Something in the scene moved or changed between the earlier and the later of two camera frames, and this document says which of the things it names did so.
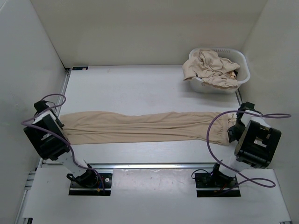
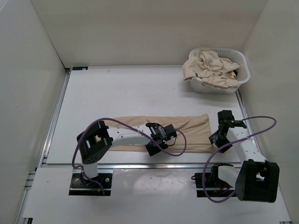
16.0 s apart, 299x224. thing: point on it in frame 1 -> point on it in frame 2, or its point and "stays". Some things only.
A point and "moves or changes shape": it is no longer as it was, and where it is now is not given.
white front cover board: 160,193 stays
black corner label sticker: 85,68 stays
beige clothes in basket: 213,70 stays
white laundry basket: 233,55 stays
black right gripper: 232,135 -> 214,138
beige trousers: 187,127 moves or changes shape
